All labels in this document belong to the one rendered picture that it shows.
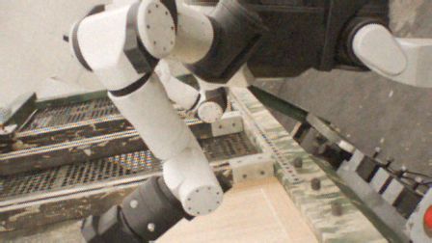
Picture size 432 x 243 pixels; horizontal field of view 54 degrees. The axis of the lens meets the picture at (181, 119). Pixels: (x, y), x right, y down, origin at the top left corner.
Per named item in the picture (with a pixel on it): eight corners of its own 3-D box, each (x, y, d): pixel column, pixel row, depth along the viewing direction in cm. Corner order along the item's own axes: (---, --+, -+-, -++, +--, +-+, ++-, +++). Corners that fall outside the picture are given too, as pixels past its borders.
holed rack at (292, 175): (303, 181, 117) (303, 179, 117) (292, 184, 117) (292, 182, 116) (214, 66, 273) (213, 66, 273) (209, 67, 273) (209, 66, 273)
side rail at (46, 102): (211, 87, 269) (208, 69, 265) (39, 118, 267) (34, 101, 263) (209, 84, 276) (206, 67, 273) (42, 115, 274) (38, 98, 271)
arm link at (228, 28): (233, 21, 69) (265, 35, 80) (200, -13, 72) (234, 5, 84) (189, 73, 73) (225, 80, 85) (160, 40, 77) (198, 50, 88)
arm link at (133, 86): (188, 148, 59) (116, 34, 48) (130, 151, 64) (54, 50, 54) (210, 97, 66) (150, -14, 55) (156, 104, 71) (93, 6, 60)
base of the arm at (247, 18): (277, 27, 85) (233, -11, 85) (272, 33, 73) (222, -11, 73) (228, 82, 91) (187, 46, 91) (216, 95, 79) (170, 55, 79)
